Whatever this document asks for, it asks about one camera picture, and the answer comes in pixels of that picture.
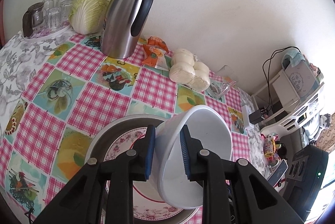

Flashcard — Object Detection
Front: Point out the stainless steel round plate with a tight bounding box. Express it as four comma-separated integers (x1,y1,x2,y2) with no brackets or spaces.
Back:
85,114,202,223

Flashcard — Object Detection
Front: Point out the round pink floral plate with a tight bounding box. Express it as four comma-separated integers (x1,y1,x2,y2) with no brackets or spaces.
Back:
104,127,196,223

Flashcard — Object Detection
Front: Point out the white square bowl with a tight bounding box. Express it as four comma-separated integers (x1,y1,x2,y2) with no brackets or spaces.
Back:
151,105,232,209

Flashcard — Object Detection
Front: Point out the smartphone on stand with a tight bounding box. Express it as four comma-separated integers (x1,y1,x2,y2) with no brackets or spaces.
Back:
266,159,288,187

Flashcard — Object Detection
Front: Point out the black device green led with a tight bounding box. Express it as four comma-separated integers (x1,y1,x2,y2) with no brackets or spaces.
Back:
283,145,329,221

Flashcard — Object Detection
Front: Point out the checkered pink tablecloth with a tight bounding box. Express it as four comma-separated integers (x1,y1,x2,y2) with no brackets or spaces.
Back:
1,33,265,223

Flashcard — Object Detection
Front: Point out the black charger on power strip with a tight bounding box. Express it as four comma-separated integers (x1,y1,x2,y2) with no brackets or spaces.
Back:
241,105,267,129

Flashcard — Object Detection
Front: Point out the glass mug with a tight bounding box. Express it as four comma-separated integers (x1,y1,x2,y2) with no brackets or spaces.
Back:
208,65,238,99

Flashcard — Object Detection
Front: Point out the white shelf rack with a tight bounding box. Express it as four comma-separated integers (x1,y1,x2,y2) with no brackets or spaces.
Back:
251,46,324,137

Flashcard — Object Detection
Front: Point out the bag of steamed buns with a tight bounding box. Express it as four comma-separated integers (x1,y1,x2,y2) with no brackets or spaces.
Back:
169,49,211,92

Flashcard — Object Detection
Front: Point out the grey floral cloth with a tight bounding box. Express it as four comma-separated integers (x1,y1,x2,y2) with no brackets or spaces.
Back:
1,28,74,119

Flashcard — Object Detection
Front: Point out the orange snack packet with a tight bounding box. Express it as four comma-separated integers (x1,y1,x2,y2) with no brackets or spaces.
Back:
142,36,169,71

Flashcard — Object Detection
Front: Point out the white tray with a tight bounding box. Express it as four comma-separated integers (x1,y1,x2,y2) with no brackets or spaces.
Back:
23,23,71,42

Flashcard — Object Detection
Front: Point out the steel thermos jug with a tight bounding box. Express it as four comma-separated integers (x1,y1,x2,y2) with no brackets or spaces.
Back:
100,0,154,59

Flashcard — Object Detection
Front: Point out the drinking glass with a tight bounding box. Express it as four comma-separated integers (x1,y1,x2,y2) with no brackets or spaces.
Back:
43,0,54,13
46,7,61,31
60,0,72,23

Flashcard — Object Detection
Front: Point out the napa cabbage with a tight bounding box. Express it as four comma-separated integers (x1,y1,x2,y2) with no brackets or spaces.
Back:
69,0,111,35

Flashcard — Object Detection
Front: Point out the black cable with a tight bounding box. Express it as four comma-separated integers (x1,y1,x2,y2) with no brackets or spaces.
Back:
262,45,301,112

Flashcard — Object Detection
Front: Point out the glass teapot dark handle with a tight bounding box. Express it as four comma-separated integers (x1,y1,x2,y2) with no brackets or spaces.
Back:
22,2,45,37

